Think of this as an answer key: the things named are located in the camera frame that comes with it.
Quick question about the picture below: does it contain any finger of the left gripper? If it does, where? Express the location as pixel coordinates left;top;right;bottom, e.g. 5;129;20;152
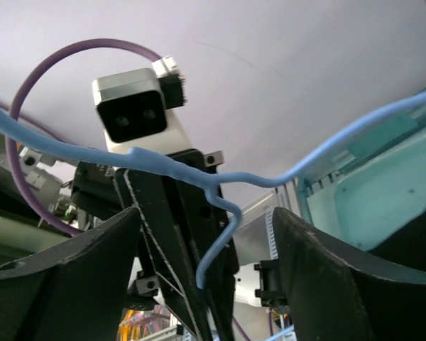
163;177;238;340

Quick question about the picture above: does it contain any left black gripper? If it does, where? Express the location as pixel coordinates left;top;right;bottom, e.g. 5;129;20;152
71;148;224;340

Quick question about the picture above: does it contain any grey slotted cable duct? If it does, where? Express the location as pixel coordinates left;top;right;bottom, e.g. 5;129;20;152
233;185;291;266

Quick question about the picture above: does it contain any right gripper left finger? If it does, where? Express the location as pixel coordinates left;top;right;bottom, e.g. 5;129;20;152
0;207;141;340

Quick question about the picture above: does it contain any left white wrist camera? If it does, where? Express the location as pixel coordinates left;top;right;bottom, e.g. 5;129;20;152
92;55;192;155

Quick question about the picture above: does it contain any teal plastic bin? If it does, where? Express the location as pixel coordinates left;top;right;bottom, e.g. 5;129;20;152
295;104;426;271

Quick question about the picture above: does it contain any blue hanger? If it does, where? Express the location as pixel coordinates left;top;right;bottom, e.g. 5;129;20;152
0;81;426;341

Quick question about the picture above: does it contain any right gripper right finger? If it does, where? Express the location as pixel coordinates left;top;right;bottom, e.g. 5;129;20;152
273;207;426;340

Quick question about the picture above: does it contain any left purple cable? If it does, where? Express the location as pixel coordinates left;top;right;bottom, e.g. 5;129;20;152
0;38;164;237

